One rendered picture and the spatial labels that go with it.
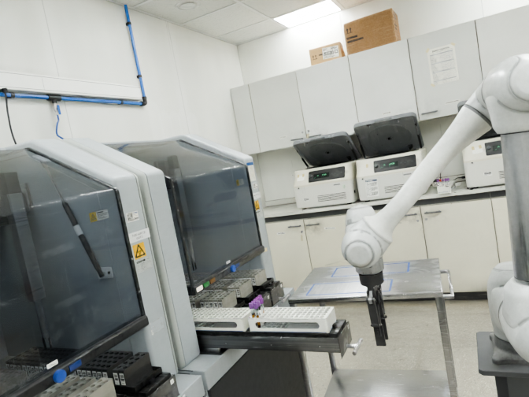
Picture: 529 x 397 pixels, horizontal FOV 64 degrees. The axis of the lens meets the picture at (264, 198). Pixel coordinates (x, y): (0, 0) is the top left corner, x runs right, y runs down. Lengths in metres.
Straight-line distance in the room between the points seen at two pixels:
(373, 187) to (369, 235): 2.56
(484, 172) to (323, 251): 1.48
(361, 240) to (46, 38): 2.28
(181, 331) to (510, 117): 1.20
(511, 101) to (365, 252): 0.48
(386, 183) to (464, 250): 0.79
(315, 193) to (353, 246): 2.72
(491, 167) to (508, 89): 2.53
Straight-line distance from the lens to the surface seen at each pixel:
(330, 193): 3.78
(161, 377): 1.42
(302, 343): 1.49
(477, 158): 3.61
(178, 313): 1.58
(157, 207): 1.51
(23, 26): 2.84
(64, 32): 3.02
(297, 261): 4.03
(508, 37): 3.94
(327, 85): 4.07
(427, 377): 2.26
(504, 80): 1.12
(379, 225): 1.17
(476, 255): 3.73
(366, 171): 3.71
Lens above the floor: 1.40
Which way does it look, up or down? 5 degrees down
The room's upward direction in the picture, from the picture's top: 10 degrees counter-clockwise
